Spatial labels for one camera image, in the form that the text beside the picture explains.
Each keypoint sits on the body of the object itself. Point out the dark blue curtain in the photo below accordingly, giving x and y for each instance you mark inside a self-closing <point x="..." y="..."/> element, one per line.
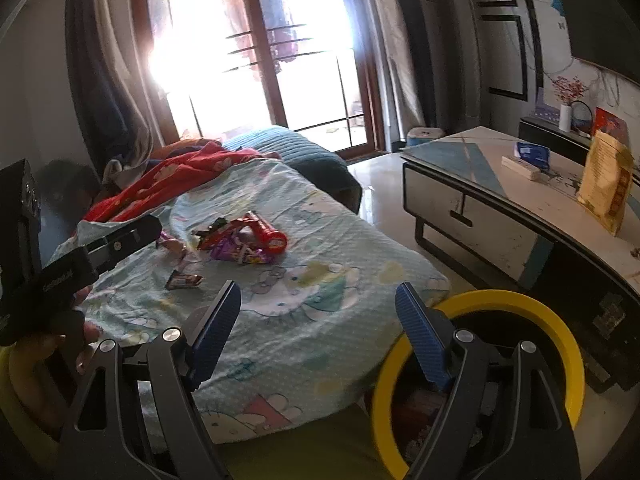
<point x="422" y="35"/>
<point x="95" y="60"/>

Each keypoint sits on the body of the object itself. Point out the black wall television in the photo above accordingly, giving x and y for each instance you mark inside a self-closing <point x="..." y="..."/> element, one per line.
<point x="600" y="20"/>

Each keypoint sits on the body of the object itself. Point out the brown framed glass door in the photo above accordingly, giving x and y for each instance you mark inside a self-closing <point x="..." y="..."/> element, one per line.
<point x="250" y="10"/>

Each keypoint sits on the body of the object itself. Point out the purple box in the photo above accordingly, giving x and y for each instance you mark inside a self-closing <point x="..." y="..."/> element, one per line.
<point x="546" y="107"/>

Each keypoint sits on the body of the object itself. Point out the long white box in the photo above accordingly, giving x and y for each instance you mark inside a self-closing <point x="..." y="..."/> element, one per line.
<point x="520" y="167"/>

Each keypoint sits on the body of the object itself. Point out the yellow rimmed bin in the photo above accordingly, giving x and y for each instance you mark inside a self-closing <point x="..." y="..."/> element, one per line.
<point x="500" y="300"/>

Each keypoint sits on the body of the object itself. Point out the glass top coffee table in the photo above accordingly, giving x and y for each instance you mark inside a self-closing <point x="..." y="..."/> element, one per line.
<point x="480" y="210"/>

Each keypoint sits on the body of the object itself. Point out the red snack tube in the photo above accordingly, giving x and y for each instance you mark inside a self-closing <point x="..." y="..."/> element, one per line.
<point x="267" y="237"/>

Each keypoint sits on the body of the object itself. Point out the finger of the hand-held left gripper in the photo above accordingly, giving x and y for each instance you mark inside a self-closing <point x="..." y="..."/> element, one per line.
<point x="130" y="237"/>

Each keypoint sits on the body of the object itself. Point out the person's left hand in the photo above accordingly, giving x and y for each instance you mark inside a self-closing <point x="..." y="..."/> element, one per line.
<point x="35" y="367"/>

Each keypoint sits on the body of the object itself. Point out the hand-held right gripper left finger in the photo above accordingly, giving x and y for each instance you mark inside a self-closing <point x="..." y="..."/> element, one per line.
<point x="217" y="330"/>

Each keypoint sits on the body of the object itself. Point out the black television cabinet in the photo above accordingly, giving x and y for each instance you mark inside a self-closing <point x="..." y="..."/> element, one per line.
<point x="540" y="132"/>

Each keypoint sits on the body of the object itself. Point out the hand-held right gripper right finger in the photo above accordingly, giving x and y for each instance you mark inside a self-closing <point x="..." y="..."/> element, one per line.
<point x="425" y="336"/>

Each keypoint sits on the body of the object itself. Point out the purple snack wrapper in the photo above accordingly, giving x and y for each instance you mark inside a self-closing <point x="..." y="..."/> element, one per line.
<point x="240" y="252"/>

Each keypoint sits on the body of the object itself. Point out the white vase with pink flowers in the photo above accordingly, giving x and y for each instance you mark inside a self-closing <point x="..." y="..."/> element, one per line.
<point x="565" y="115"/>

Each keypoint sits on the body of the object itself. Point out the grey standing air conditioner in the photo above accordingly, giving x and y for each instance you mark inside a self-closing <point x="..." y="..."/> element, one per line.
<point x="462" y="50"/>

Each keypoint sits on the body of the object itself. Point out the blue and white bucket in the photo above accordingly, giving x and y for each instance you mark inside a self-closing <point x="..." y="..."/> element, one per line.
<point x="425" y="139"/>

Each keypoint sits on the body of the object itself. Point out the blue quilted cover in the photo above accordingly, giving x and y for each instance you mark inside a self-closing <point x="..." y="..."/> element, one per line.
<point x="300" y="150"/>

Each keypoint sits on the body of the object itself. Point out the orange pillow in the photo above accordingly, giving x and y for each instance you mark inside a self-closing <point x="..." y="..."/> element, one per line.
<point x="175" y="149"/>

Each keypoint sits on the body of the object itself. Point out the cat printed light blue bedsheet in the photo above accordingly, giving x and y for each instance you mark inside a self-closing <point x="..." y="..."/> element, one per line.
<point x="325" y="320"/>

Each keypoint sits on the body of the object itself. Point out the blue tissue pack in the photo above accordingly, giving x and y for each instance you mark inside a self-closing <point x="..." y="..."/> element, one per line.
<point x="532" y="154"/>

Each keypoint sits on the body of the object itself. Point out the round desk ornament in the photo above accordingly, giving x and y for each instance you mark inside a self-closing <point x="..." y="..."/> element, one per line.
<point x="582" y="117"/>

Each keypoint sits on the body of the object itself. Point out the beige curtain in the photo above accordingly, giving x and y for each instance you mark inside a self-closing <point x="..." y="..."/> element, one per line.
<point x="132" y="85"/>
<point x="395" y="50"/>

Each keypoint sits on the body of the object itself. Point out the pale pink wrapper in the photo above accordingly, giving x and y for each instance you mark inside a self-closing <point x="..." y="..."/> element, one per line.
<point x="175" y="249"/>

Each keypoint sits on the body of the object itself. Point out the dark snack wrapper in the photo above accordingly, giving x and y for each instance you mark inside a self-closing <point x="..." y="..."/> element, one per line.
<point x="212" y="232"/>

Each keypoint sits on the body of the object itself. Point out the small dark candy wrapper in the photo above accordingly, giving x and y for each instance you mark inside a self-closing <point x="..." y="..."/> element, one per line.
<point x="184" y="280"/>

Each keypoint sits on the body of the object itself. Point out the red printed blanket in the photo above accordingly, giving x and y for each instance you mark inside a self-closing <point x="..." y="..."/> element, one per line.
<point x="165" y="180"/>

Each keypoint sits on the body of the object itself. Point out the yellow paper bag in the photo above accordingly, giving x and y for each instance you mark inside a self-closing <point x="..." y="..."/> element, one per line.
<point x="602" y="185"/>

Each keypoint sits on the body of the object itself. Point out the grey cloth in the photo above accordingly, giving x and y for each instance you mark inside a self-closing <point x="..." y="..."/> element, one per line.
<point x="114" y="172"/>

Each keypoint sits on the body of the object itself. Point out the red card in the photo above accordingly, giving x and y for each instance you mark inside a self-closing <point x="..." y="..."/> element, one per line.
<point x="610" y="122"/>

